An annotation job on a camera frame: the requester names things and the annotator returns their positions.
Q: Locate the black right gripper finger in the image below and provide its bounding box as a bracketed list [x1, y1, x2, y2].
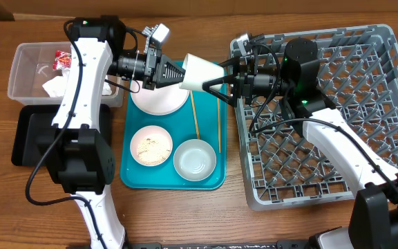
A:
[218, 57, 240, 69]
[202, 75, 236, 107]

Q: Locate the pale green plastic cup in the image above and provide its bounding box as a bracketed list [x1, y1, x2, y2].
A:
[178, 53, 225, 92]

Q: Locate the small pink bowl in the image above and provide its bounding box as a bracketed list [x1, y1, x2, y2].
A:
[130, 125, 173, 167]

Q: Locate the red snack wrapper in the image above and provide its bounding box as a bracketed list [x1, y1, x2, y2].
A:
[53, 50, 72, 71]

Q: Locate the white paper napkin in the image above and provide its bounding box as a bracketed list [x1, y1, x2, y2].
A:
[42, 67, 113, 99]

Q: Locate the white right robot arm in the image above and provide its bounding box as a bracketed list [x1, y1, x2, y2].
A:
[202, 36, 398, 248]

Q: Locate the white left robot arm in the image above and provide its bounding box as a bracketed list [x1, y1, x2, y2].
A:
[25, 15, 185, 248]

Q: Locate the clear plastic waste bin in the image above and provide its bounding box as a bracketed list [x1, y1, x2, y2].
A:
[8, 38, 124, 108]

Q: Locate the large pink plate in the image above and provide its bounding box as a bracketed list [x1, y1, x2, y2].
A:
[131, 80, 189, 116]

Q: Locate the wooden chopstick left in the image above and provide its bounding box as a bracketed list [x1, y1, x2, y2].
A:
[189, 91, 200, 140]

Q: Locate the wooden chopstick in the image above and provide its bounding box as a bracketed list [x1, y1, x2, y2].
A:
[189, 91, 200, 140]
[216, 98, 221, 153]

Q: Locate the wooden chopstick right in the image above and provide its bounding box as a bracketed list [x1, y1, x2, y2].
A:
[216, 98, 221, 153]

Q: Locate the teal plastic tray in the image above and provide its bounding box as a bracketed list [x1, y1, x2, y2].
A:
[120, 91, 227, 190]

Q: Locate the grey green bowl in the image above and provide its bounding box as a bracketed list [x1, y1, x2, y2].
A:
[173, 139, 217, 182]

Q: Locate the black plastic tray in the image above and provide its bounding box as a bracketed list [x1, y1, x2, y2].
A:
[12, 104, 111, 166]

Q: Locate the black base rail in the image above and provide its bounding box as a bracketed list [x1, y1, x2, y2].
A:
[124, 239, 311, 249]

